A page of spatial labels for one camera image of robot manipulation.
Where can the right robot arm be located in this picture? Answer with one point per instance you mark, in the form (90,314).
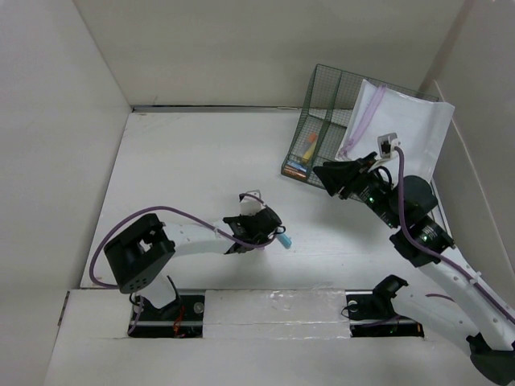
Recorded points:
(481,325)

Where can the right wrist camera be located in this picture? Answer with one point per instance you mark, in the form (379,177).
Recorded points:
(387,144)

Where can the clear purple zipper pouch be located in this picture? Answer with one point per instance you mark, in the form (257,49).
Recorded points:
(421,127)

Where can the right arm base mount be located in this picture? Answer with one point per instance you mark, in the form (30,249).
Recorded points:
(370,312)

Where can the blue capped highlighter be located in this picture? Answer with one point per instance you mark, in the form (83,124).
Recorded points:
(297,166)

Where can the orange grey highlighter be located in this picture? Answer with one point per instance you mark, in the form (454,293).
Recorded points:
(307,143)

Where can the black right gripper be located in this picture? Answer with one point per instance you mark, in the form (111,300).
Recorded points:
(334,174)

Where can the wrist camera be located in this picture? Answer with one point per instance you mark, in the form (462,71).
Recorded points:
(251,202)
(387,144)

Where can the green wire mesh organizer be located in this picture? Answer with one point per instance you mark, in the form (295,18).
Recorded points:
(327,109)

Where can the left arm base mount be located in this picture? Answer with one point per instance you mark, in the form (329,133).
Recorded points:
(173,315)

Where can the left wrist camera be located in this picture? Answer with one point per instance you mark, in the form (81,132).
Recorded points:
(251,202)

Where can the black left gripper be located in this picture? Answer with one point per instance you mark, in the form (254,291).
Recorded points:
(242,217)

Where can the yellow highlighter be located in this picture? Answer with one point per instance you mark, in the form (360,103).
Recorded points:
(308,154)

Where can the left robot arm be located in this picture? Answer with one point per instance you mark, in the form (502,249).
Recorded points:
(139,253)

